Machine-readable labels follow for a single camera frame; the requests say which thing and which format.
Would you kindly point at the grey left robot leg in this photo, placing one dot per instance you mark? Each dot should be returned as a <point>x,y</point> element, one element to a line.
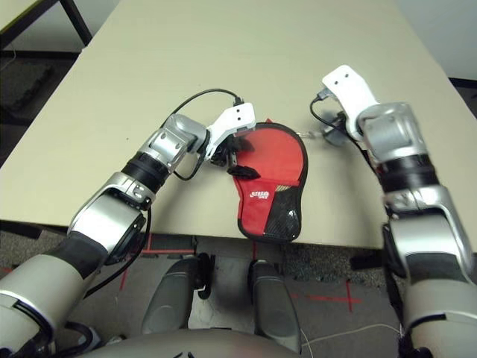
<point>171,294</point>

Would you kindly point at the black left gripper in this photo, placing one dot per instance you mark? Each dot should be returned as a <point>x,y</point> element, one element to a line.
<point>223,153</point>

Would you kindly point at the grey robot torso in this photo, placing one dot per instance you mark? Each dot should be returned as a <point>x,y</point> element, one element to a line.
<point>186,345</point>

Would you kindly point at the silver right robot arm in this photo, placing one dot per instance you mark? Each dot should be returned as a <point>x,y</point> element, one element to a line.
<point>421,223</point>

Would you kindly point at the black foam floor mat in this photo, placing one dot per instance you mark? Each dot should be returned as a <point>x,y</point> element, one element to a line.
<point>22,85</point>

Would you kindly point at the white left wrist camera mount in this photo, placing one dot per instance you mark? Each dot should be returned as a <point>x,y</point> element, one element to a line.
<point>233,119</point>

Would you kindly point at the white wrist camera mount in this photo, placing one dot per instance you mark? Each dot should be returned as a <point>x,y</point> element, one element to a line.
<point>233,119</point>
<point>350,89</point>

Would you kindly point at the grey robot leg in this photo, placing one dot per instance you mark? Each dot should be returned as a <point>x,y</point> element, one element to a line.
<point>171,294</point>
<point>274,302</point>

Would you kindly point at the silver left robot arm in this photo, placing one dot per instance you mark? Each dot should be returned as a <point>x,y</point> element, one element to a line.
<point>100,223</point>

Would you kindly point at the black framed side table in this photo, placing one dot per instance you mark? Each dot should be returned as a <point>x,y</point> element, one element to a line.
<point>74,18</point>

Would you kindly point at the grey right robot leg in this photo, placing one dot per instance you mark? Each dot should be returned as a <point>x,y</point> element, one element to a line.
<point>274,302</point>

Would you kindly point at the red black paddle case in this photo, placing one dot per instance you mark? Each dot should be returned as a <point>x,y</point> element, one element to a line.
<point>272,164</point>

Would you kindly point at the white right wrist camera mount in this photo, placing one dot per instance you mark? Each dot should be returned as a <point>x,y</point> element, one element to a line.
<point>350,89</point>

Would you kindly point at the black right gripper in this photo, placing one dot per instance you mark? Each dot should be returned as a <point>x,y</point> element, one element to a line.
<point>343,128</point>

